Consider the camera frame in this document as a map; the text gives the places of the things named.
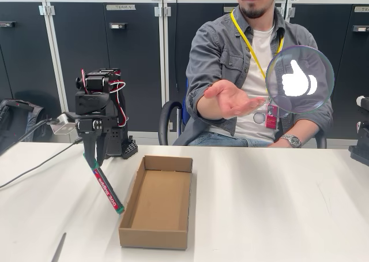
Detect dark backpack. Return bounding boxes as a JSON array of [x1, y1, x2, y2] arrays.
[[0, 99, 54, 156]]

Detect white t-shirt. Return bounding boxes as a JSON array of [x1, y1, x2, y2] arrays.
[[235, 25, 286, 143]]

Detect thin black usb cable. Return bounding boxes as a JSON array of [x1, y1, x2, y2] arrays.
[[0, 137, 84, 189]]

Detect open cardboard box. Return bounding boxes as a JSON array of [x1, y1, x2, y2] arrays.
[[118, 155, 193, 250]]

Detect blue jeans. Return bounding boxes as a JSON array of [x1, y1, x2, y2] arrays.
[[187, 130, 274, 147]]

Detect dark grey storage cabinet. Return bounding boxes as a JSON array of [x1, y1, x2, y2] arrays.
[[0, 0, 51, 143], [288, 0, 369, 141], [44, 0, 167, 143], [163, 0, 289, 146]]

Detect bearded man's head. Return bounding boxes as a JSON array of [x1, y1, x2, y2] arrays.
[[236, 0, 282, 32]]

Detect thick black webcam cable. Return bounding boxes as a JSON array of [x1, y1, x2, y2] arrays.
[[0, 117, 61, 158]]

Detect yellow lanyard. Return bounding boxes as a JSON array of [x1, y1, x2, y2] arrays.
[[229, 9, 285, 80]]

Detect red marker with green cap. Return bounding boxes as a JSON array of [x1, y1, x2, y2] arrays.
[[82, 154, 125, 215]]

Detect person's left forearm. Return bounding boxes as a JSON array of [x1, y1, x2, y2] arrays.
[[285, 118, 318, 143]]

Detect silver webcam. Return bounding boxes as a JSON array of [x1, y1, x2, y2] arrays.
[[54, 111, 84, 135]]

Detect blue office chair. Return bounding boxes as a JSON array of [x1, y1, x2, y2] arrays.
[[157, 76, 328, 149]]

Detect red id badge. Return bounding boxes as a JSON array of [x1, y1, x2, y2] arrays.
[[265, 103, 279, 129]]

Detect man in grey shirt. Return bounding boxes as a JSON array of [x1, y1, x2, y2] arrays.
[[172, 5, 334, 146]]

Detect grey flat metal strip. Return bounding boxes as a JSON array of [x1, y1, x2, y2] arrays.
[[51, 232, 67, 262]]

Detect silver wristwatch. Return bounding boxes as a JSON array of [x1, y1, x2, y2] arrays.
[[280, 133, 303, 149]]

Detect person's right hand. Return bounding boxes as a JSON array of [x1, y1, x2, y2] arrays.
[[204, 80, 266, 119]]

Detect person's right forearm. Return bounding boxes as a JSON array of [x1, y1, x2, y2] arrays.
[[198, 96, 228, 121]]

